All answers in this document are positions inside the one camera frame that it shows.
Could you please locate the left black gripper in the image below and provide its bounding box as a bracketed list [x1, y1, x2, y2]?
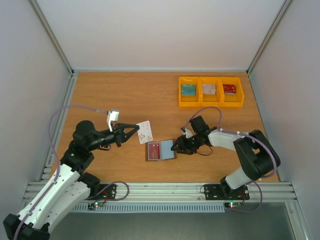
[88, 122, 140, 151]

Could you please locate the brown leather card holder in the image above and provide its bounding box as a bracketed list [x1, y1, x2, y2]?
[146, 141, 177, 162]

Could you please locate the white patterned card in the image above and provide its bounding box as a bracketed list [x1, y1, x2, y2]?
[137, 120, 153, 144]

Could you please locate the red VIP card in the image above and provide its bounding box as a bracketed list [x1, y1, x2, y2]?
[147, 142, 161, 161]

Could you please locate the light blue card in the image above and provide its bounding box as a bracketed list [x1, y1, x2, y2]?
[160, 139, 176, 160]

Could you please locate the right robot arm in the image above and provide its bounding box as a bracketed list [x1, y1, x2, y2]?
[171, 116, 281, 200]

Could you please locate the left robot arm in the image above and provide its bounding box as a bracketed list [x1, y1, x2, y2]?
[3, 120, 140, 240]

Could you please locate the teal card stack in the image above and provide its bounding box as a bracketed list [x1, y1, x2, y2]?
[180, 84, 197, 96]

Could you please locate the white card stack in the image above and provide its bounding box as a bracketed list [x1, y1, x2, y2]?
[202, 83, 217, 95]

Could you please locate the red card stack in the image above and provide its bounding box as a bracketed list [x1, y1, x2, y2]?
[222, 84, 237, 95]

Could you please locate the left yellow bin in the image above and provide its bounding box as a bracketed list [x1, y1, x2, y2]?
[178, 76, 201, 107]

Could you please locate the yellow bin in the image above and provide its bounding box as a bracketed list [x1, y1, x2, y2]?
[199, 76, 223, 107]
[220, 76, 245, 108]
[178, 76, 201, 107]

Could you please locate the middle yellow bin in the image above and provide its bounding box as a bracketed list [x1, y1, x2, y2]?
[199, 76, 223, 107]

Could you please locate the right yellow bin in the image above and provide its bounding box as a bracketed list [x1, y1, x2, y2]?
[220, 76, 245, 108]

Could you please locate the right small circuit board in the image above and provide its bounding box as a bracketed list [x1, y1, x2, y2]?
[224, 201, 243, 209]

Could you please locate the small circuit board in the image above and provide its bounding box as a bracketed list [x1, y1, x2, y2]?
[87, 202, 104, 211]
[224, 201, 243, 209]

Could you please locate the left small circuit board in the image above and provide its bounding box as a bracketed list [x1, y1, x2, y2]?
[87, 202, 104, 211]

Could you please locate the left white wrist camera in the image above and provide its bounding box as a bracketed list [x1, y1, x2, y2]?
[106, 109, 120, 132]

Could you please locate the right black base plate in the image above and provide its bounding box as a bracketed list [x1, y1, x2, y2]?
[203, 184, 250, 201]

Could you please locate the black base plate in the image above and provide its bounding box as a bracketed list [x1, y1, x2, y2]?
[86, 184, 117, 201]
[203, 184, 250, 201]

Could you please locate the aluminium front rail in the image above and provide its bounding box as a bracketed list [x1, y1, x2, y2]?
[22, 181, 298, 203]

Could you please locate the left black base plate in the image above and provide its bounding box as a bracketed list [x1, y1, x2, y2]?
[86, 184, 117, 201]

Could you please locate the grey slotted cable duct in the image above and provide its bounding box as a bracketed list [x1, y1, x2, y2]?
[71, 202, 225, 214]

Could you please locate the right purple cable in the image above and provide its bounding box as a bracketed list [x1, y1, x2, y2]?
[183, 106, 279, 213]

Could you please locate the left aluminium frame post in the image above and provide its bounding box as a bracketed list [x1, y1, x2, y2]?
[28, 0, 74, 76]

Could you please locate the aluminium frame post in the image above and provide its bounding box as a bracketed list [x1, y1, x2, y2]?
[28, 0, 74, 76]
[246, 0, 294, 75]

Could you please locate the right aluminium frame post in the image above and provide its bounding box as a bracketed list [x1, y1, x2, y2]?
[246, 0, 294, 75]

